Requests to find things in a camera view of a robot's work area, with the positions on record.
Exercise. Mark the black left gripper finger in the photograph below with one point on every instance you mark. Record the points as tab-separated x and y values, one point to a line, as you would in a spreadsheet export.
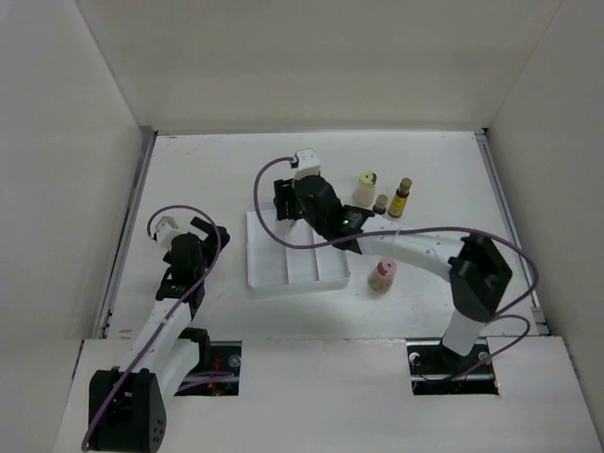
201	225
218	238

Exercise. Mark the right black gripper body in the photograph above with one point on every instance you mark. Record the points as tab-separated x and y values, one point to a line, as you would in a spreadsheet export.
312	221

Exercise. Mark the small yellow brown-capped bottle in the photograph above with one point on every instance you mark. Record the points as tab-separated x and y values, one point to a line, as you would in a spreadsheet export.
381	204

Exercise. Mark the pink-capped spice jar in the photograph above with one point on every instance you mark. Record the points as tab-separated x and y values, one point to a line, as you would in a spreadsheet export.
381	278

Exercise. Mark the white bottle silver cap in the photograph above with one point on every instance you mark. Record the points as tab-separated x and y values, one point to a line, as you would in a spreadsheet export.
289	219

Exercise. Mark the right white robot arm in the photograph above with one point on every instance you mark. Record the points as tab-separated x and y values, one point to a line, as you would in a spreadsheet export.
477	273

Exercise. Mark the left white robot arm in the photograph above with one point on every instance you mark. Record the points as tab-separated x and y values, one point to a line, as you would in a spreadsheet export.
127	403

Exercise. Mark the yellow-capped spice jar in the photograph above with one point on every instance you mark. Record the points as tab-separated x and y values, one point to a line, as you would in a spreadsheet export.
365	191

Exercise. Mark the white three-compartment tray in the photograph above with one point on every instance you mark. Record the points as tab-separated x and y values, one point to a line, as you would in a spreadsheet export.
274	270

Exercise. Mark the tall yellow brown-capped bottle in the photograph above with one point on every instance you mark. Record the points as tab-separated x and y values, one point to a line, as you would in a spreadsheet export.
400	198

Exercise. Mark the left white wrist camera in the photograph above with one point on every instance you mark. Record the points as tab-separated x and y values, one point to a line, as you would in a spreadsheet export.
164	231

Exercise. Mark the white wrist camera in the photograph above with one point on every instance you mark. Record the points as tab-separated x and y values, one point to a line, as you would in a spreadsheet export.
306	163
164	231

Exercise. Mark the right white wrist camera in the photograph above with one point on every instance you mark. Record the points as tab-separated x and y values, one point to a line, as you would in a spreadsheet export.
306	163

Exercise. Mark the left aluminium frame rail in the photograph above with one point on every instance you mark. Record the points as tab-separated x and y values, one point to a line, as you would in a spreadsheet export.
106	303

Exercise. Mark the aluminium frame rail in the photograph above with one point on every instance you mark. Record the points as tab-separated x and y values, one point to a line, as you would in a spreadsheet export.
106	303
529	307

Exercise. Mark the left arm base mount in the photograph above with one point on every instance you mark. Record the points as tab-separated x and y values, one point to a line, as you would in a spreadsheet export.
218	371

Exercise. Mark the right aluminium frame rail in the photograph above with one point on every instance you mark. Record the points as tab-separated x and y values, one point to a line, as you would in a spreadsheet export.
529	307

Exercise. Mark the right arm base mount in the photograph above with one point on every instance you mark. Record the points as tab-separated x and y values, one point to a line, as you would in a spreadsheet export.
435	370

